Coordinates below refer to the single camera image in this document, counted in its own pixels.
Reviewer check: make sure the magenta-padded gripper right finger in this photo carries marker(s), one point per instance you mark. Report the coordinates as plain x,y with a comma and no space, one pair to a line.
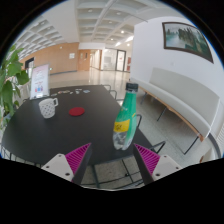
148,158

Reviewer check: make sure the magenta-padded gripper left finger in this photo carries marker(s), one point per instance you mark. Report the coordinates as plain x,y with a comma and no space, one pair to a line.
78,156

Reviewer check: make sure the green plastic drink bottle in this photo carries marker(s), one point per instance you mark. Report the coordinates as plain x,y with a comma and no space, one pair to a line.
125,113

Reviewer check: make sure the flat round red coaster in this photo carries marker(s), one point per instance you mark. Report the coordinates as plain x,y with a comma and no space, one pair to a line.
76,111

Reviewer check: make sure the white patterned mug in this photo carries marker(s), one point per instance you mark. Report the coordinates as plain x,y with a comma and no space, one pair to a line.
47,108

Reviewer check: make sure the clear acrylic sign stand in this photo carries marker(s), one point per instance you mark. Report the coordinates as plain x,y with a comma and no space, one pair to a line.
40,81

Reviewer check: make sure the green leafy potted plant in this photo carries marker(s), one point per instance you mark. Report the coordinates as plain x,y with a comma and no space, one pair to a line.
8,90

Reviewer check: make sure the dark-framed glass door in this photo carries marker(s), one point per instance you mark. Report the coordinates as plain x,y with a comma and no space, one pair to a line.
121,60

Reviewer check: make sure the dark-framed landscape painting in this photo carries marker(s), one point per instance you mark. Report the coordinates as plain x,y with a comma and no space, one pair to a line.
186,38

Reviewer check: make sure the recessed ceiling lights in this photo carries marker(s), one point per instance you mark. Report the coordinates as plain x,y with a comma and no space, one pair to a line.
89,10

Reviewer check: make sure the long white wall bench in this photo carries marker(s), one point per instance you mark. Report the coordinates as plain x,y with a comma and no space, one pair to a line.
180,96

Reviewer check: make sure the red wall poster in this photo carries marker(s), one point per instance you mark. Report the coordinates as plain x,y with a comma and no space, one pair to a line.
129,64

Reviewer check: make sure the white wall notice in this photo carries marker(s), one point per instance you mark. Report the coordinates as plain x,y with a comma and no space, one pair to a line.
72,55

